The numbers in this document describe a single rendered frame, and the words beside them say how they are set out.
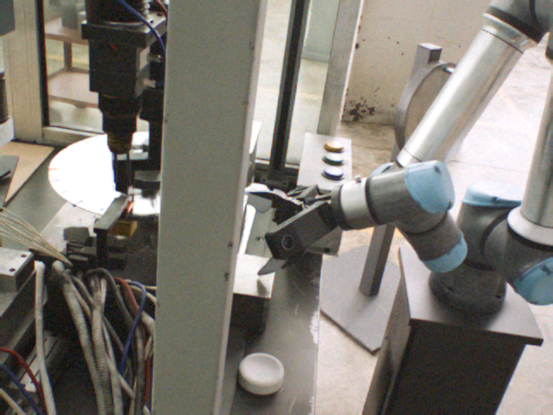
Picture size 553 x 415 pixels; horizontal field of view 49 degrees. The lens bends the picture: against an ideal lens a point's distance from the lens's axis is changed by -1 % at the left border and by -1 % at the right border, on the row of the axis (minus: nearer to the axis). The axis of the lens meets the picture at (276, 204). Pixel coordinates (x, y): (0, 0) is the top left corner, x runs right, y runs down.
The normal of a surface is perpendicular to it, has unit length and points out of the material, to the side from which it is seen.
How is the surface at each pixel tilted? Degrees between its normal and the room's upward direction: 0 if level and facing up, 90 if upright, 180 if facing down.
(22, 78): 90
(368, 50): 91
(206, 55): 90
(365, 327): 0
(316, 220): 60
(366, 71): 90
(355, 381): 0
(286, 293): 0
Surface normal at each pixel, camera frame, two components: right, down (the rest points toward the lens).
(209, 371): -0.10, 0.47
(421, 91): 0.64, 0.38
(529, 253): -0.62, 0.41
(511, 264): -0.92, 0.12
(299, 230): 0.50, -0.03
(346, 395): 0.13, -0.87
